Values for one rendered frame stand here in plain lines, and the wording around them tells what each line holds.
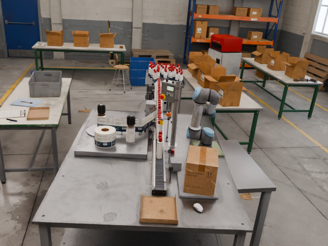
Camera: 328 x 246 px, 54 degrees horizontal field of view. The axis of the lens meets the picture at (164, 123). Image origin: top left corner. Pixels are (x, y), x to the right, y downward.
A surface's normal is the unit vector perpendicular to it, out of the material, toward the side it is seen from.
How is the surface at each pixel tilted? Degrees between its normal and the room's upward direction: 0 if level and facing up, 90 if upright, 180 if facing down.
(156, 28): 90
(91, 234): 4
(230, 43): 90
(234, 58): 90
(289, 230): 0
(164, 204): 0
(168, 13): 90
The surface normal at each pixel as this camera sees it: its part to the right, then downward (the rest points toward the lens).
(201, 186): -0.15, 0.38
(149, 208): 0.07, -0.92
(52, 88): 0.23, 0.40
